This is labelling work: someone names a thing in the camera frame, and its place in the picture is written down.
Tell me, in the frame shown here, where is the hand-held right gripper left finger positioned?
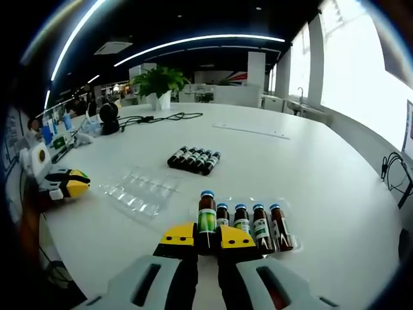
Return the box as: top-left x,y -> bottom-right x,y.
76,221 -> 199,310

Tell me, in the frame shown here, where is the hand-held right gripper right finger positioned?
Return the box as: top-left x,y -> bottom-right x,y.
217,225 -> 341,310

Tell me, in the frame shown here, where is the clear plastic box tray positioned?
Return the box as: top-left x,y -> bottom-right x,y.
97,165 -> 182,223
189,196 -> 303,259

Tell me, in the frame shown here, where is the black flat bar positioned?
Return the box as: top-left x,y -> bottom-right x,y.
50,141 -> 77,163

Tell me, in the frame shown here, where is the white crumpled paper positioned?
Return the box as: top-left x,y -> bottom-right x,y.
72,132 -> 95,148

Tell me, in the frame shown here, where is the black round desk device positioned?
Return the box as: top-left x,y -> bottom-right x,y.
98,102 -> 121,136

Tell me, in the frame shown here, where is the green plant in white pot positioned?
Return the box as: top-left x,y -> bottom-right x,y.
132,66 -> 191,111

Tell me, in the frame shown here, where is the ceiling air vent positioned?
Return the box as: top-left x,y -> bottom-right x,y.
94,40 -> 134,56

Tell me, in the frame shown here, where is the black stand leg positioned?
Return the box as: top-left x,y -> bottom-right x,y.
397,167 -> 413,209

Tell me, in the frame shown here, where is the white sink counter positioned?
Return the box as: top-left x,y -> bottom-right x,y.
287,98 -> 327,117

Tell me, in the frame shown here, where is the row of white office desks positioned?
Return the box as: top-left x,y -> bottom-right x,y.
179,83 -> 262,106

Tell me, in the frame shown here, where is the open laptop screen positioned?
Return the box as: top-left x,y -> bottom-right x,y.
401,99 -> 413,152

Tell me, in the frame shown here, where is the wall poster with blue lines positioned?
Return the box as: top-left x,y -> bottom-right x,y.
3,108 -> 23,172

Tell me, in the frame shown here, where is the black cable with adapter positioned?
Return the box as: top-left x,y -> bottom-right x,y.
119,112 -> 204,132

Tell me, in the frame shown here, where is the bundle of black cables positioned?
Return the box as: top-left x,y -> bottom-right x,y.
380,151 -> 413,194

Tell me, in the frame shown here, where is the red white wall banner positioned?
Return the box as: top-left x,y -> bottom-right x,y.
225,71 -> 249,85

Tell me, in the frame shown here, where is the black wall monitor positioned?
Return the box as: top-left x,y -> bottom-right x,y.
382,30 -> 413,85

